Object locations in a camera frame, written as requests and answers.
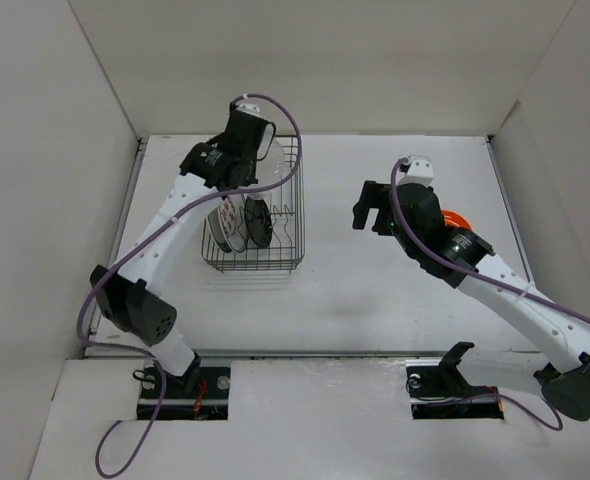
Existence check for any black plate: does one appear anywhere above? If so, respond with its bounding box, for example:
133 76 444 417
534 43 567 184
244 197 273 249

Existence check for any red patterned white plate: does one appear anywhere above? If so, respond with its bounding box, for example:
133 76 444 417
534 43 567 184
218 195 248 253

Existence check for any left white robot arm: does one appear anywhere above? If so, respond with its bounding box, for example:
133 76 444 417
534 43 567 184
90 103 271 397

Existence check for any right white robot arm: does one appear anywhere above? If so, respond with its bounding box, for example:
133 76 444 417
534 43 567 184
352 181 590 421

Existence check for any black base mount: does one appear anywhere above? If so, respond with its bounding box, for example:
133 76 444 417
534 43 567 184
405 342 504 420
132 364 231 421

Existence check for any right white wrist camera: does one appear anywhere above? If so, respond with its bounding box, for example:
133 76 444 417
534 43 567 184
399 155 434 187

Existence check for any orange plate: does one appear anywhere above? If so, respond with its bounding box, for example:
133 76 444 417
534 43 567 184
441 209 472 231

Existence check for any clear glass plate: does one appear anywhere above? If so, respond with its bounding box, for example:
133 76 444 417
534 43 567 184
254 134 288 198

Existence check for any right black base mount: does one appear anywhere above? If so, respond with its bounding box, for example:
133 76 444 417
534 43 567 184
405 342 504 420

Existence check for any green rimmed white plate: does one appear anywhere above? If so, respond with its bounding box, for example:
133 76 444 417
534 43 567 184
207 208 233 253

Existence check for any grey wire dish rack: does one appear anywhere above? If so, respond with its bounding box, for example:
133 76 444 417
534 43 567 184
201 136 305 273

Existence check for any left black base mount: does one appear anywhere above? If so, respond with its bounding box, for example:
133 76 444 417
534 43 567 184
132 364 231 421

